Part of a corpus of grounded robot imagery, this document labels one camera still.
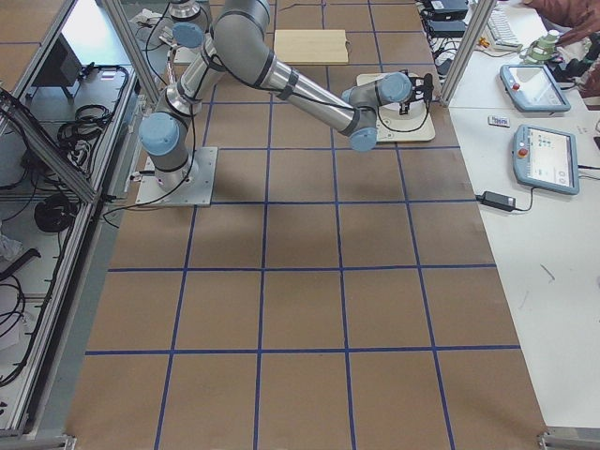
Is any aluminium frame post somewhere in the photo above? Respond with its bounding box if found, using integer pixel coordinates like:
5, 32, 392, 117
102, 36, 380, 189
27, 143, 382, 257
440, 0, 497, 107

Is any black power adapter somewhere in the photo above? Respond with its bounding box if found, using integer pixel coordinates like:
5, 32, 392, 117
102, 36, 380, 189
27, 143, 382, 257
475, 190, 516, 212

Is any bamboo cutting board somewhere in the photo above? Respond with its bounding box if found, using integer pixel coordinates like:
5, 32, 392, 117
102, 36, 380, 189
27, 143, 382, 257
274, 29, 349, 66

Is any far blue teach pendant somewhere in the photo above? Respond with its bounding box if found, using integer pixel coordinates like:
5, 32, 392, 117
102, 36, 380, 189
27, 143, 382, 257
499, 65, 571, 113

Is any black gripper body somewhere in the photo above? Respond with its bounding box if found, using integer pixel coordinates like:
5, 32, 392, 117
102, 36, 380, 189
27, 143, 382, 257
409, 73, 433, 104

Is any near blue teach pendant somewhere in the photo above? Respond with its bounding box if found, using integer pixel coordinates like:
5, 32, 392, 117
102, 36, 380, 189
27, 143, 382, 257
512, 125, 579, 195

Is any white keyboard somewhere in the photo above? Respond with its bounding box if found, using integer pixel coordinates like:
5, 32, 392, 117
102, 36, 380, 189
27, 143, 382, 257
485, 8, 522, 52

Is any blue teach pendant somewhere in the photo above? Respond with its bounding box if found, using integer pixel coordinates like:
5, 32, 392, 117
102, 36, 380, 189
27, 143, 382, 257
499, 65, 571, 113
512, 125, 579, 195

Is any white round plate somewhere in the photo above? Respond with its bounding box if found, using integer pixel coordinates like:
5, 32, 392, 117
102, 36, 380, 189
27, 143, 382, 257
378, 101, 433, 132

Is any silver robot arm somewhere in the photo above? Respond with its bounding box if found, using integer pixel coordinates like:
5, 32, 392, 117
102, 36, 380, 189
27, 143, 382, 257
166, 0, 212, 49
139, 1, 433, 192

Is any cream bear tray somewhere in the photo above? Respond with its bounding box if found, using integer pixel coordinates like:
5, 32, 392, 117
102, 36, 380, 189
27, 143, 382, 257
356, 70, 435, 143

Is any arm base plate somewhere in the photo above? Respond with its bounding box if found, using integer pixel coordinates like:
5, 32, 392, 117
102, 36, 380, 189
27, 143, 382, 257
172, 46, 201, 66
136, 146, 218, 207

